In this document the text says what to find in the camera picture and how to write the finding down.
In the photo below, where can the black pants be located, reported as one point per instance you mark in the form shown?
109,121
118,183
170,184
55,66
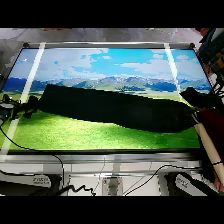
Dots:
113,108

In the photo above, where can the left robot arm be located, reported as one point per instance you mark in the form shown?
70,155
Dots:
30,104

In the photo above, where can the person's forearm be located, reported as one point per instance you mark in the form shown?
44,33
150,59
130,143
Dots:
210,150

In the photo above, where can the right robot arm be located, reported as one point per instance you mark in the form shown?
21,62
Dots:
197,96

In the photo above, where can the heap of clothes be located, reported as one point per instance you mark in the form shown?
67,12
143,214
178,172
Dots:
213,46

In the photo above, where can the dark red garment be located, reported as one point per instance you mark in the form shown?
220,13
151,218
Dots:
213,121

